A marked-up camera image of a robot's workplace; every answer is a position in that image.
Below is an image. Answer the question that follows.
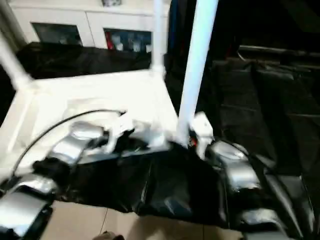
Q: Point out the white glass door cabinet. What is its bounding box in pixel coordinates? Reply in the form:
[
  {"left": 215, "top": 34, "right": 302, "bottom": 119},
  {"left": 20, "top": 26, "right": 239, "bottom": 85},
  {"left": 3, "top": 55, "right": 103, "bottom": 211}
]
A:
[{"left": 9, "top": 0, "right": 171, "bottom": 55}]

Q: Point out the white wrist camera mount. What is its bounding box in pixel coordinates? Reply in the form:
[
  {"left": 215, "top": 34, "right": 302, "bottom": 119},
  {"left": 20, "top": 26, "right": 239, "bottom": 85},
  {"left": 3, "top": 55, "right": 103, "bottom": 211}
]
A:
[
  {"left": 191, "top": 112, "right": 215, "bottom": 160},
  {"left": 103, "top": 112, "right": 136, "bottom": 153}
]

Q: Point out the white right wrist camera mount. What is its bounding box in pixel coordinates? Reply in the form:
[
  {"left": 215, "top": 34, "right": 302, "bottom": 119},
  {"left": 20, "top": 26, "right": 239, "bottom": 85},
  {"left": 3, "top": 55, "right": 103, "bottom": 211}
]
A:
[{"left": 191, "top": 112, "right": 215, "bottom": 160}]

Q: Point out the white plastic table top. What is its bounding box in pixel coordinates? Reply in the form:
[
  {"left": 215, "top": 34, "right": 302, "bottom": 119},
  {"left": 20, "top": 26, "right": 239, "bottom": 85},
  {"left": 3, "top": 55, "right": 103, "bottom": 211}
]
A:
[{"left": 0, "top": 68, "right": 181, "bottom": 186}]

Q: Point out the grey curtain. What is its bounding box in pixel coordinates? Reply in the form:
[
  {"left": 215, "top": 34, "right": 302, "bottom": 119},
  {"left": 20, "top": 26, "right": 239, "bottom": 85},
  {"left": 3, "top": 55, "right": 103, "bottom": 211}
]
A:
[{"left": 0, "top": 0, "right": 26, "bottom": 51}]

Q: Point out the black work surface mat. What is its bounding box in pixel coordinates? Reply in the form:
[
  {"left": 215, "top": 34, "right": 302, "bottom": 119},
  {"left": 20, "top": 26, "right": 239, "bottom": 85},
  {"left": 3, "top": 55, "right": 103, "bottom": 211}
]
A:
[{"left": 0, "top": 41, "right": 320, "bottom": 236}]

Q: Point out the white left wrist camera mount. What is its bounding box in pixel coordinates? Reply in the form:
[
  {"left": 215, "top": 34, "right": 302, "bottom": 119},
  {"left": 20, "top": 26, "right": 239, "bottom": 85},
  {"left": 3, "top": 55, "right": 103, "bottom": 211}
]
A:
[{"left": 103, "top": 112, "right": 136, "bottom": 153}]

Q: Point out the white plastic table leg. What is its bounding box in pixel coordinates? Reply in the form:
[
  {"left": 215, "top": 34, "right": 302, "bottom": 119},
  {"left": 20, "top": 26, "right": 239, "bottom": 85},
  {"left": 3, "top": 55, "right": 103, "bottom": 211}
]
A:
[
  {"left": 176, "top": 0, "right": 220, "bottom": 148},
  {"left": 151, "top": 0, "right": 167, "bottom": 76},
  {"left": 0, "top": 32, "right": 33, "bottom": 88}
]

